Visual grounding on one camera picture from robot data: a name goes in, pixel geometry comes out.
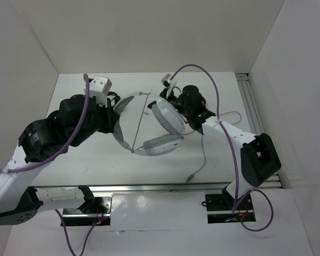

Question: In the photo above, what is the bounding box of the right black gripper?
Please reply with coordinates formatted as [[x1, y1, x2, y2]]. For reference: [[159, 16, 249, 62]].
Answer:
[[149, 87, 191, 117]]

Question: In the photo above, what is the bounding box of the white over-ear headphones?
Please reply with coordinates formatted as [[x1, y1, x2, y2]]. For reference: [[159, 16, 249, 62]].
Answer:
[[113, 92, 185, 156]]

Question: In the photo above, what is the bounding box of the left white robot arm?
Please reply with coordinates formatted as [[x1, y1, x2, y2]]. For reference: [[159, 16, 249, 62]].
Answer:
[[0, 92, 120, 226]]

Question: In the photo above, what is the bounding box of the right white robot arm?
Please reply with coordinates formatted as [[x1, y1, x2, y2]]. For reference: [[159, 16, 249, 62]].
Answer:
[[160, 82, 282, 209]]

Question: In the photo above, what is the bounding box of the black headphones left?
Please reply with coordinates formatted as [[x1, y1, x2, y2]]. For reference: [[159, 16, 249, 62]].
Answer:
[[107, 91, 121, 107]]

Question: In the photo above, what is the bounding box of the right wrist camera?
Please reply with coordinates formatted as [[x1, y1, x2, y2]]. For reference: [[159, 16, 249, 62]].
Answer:
[[160, 73, 177, 98]]

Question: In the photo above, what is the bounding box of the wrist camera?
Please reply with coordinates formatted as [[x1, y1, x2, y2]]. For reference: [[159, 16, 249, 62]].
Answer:
[[160, 73, 177, 98], [83, 74, 112, 107]]

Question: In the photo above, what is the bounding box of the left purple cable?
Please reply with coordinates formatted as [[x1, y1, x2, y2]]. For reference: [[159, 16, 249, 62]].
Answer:
[[0, 73, 110, 255]]

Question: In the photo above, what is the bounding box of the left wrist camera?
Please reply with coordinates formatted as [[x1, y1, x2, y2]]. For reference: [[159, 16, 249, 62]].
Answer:
[[83, 74, 112, 107]]

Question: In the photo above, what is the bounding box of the aluminium side rail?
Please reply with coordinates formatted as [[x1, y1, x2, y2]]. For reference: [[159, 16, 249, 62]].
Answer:
[[235, 73, 282, 189]]

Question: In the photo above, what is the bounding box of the aluminium front rail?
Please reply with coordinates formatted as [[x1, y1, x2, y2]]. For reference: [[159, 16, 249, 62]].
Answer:
[[34, 181, 238, 195]]

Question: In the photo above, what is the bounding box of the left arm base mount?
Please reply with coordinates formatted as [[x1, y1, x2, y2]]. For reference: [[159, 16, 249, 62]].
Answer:
[[62, 194, 113, 227]]

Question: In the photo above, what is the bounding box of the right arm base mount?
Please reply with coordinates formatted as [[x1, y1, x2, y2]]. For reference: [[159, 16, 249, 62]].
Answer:
[[201, 194, 256, 224]]

